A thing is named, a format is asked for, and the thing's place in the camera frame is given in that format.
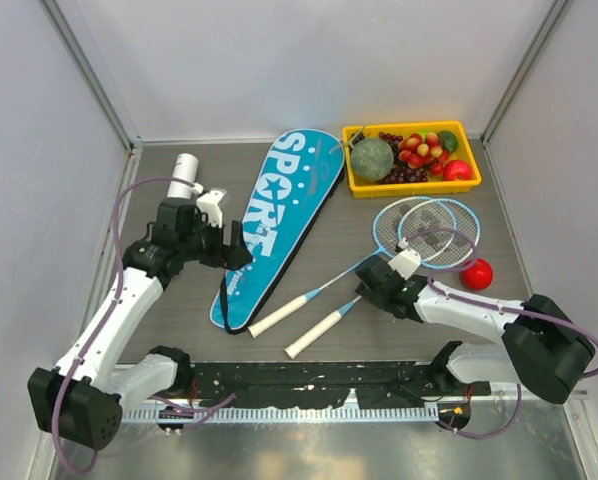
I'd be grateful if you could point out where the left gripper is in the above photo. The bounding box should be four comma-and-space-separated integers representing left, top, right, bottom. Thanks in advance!
180, 213, 253, 271

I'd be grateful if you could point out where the blue badminton racket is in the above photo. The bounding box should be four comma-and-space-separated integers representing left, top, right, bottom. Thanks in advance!
248, 196, 457, 338
283, 198, 481, 360

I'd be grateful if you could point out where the white shuttlecock tube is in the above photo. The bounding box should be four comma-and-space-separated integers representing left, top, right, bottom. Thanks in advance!
166, 153, 203, 200

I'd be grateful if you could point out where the blue racket bag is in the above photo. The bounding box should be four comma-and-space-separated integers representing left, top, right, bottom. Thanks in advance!
210, 129, 345, 335

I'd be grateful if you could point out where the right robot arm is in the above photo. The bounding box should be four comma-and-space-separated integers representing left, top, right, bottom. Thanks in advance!
354, 255, 596, 404

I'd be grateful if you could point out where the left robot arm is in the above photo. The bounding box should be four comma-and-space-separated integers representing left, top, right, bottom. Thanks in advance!
28, 199, 252, 452

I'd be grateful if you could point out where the red apple on table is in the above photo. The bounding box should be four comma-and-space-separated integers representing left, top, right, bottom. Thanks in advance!
460, 258, 494, 291

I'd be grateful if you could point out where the dark grape bunch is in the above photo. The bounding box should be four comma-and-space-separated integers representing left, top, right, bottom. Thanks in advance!
378, 132, 428, 184

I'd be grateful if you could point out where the green melon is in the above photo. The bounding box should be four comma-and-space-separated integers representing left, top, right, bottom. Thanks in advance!
350, 138, 394, 182

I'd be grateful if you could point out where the red apple in tray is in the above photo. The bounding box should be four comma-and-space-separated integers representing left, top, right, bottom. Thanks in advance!
442, 160, 473, 181

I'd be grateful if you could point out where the red cherry cluster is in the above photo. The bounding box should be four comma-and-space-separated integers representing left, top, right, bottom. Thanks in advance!
418, 131, 452, 177

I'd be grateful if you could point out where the green lime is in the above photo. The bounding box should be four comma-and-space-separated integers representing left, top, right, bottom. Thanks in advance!
438, 130, 459, 154

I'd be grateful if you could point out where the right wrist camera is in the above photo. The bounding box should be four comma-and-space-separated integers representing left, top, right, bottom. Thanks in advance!
388, 239, 421, 280

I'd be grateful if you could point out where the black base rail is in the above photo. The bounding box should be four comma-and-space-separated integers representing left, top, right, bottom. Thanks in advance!
148, 360, 493, 426

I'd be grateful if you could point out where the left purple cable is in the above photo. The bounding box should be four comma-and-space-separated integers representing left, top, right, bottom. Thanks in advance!
52, 177, 203, 475

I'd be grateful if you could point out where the purple cable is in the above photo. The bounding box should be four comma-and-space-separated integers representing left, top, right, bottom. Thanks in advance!
52, 177, 203, 475
401, 227, 598, 379

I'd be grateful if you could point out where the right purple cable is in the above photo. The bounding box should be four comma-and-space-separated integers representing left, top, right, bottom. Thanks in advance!
401, 227, 598, 379

